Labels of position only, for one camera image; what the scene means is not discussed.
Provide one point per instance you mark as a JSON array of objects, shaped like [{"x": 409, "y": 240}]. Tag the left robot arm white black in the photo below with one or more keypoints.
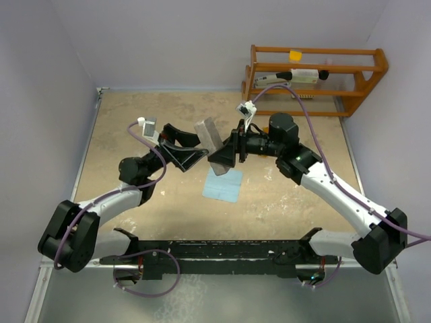
[{"x": 69, "y": 239}]

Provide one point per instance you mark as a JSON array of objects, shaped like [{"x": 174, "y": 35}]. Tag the light blue cleaning cloth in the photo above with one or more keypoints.
[{"x": 223, "y": 188}]

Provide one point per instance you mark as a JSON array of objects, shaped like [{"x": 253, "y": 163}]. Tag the wooden shelf rack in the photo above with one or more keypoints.
[{"x": 347, "y": 74}]

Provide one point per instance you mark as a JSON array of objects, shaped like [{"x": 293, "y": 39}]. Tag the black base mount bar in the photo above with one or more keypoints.
[{"x": 282, "y": 258}]

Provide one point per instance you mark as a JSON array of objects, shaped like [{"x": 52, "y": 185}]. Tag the staples strip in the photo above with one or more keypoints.
[{"x": 303, "y": 97}]

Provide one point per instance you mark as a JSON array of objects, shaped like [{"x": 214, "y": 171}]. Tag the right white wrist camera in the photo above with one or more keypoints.
[{"x": 247, "y": 110}]

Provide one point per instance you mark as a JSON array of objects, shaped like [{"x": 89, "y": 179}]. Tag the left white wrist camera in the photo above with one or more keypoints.
[{"x": 148, "y": 126}]

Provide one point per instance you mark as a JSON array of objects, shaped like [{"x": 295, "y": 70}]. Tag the grey-brown glasses case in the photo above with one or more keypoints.
[{"x": 210, "y": 139}]

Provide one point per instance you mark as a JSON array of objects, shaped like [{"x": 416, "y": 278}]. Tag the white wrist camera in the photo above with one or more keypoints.
[
  {"x": 247, "y": 110},
  {"x": 148, "y": 126}
]

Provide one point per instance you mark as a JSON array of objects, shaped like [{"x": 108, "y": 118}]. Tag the white red box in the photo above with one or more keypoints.
[{"x": 305, "y": 75}]

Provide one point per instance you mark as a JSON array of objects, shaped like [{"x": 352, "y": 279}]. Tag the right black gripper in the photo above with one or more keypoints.
[{"x": 237, "y": 144}]

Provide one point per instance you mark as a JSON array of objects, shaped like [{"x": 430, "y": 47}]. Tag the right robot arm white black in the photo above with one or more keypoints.
[{"x": 379, "y": 234}]

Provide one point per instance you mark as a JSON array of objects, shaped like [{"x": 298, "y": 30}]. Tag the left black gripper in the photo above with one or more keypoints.
[{"x": 184, "y": 158}]

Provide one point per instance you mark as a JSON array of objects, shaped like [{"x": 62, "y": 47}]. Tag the yellow sticky note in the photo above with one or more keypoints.
[{"x": 295, "y": 56}]

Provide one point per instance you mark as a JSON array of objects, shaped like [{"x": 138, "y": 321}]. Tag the black round knob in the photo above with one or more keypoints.
[{"x": 323, "y": 74}]

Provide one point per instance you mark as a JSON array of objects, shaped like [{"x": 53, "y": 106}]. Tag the white stapler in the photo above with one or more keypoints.
[{"x": 265, "y": 81}]

